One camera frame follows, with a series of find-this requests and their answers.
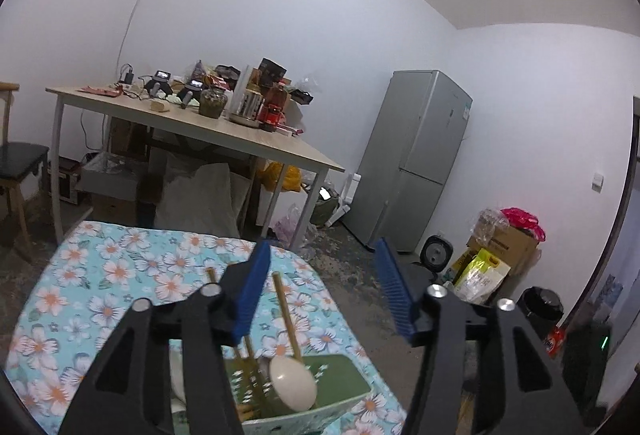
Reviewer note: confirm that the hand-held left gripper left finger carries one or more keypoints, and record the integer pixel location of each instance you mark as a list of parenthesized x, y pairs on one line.
[(250, 300)]

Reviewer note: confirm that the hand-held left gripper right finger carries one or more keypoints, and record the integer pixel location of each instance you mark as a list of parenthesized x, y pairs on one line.
[(395, 300)]

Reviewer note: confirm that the bundle of wooden chopsticks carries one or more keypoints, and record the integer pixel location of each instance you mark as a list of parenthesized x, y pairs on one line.
[(286, 315)]

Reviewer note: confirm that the green plastic utensil holder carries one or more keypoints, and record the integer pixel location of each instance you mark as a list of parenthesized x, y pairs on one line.
[(350, 382)]

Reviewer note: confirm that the small red packet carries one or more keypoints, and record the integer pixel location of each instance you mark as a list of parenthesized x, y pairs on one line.
[(556, 341)]

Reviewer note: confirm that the black rice cooker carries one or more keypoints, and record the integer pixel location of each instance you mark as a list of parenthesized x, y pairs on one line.
[(436, 255)]

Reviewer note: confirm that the black bin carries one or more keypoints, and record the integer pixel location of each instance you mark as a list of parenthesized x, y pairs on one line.
[(540, 312)]

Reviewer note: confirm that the pink plastic bag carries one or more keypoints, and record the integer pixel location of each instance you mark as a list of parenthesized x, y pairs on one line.
[(292, 225)]

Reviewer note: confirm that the yellow printed package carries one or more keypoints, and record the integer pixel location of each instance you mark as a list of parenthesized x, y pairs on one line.
[(480, 277)]

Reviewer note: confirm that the white sack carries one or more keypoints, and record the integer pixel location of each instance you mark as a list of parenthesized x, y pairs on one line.
[(200, 200)]

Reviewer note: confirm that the green bag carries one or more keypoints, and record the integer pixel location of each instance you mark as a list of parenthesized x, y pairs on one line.
[(325, 207)]

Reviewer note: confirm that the clear plastic wrap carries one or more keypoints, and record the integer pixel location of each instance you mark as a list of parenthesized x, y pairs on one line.
[(487, 221)]

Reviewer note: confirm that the brown cardboard box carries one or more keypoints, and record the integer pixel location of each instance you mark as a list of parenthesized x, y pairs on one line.
[(510, 247)]

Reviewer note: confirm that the blue floral tablecloth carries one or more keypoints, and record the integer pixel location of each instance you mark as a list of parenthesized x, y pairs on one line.
[(125, 275)]

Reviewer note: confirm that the yellow plastic bag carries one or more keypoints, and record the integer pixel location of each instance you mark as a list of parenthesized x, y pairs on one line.
[(282, 175)]

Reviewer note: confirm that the silver fridge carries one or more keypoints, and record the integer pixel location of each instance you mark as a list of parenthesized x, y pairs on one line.
[(410, 155)]

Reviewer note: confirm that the bright pink bag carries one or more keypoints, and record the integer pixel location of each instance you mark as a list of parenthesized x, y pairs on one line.
[(522, 221)]

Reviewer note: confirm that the wooden table white legs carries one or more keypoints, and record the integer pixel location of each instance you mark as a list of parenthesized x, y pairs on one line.
[(200, 130)]

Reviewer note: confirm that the red jar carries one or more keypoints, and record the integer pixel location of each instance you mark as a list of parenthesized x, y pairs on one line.
[(271, 117)]

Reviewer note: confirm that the white open box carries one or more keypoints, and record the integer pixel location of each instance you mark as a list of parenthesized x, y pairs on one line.
[(112, 177)]

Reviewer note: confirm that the metal canister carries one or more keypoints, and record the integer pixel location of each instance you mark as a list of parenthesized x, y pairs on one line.
[(246, 107)]

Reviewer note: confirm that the glass jar of pickles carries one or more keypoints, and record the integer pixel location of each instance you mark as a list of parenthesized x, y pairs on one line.
[(213, 102)]

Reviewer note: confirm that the orange oil bottle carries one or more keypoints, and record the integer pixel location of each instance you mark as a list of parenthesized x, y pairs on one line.
[(277, 97)]

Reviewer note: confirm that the black handheld device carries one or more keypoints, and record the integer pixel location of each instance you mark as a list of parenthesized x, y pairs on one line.
[(159, 82), (190, 92)]

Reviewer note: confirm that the metal case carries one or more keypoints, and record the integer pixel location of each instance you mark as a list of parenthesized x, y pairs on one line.
[(65, 182)]

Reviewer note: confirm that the dark printed box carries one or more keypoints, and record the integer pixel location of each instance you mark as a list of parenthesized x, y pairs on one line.
[(272, 71)]

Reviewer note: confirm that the black charger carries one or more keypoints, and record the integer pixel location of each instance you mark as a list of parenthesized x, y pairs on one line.
[(127, 76)]

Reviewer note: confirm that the red flat packet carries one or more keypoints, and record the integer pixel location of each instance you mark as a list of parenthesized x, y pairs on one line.
[(100, 91)]

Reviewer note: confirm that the wooden chair black seat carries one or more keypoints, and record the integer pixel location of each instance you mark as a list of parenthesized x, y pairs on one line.
[(20, 160)]

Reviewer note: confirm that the white wall switch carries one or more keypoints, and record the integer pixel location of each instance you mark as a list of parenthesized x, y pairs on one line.
[(597, 181)]

